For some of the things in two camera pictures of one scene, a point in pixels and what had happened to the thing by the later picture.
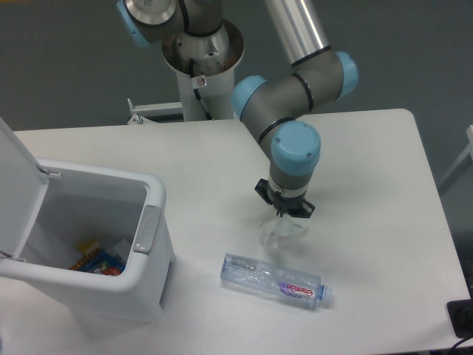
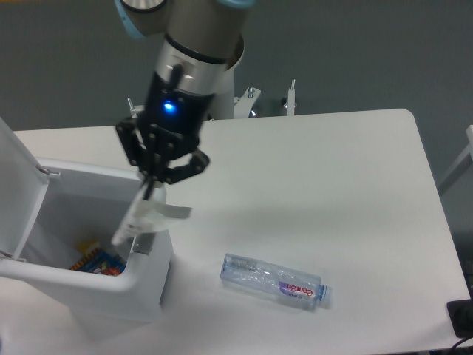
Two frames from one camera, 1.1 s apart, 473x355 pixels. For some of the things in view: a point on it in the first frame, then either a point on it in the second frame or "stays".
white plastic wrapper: x=277 y=232 to x=148 y=211
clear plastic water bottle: x=298 y=288 stays
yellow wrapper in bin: x=83 y=246 stays
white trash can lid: x=23 y=187 stays
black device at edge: x=460 y=313 stays
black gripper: x=283 y=204 to x=174 y=118
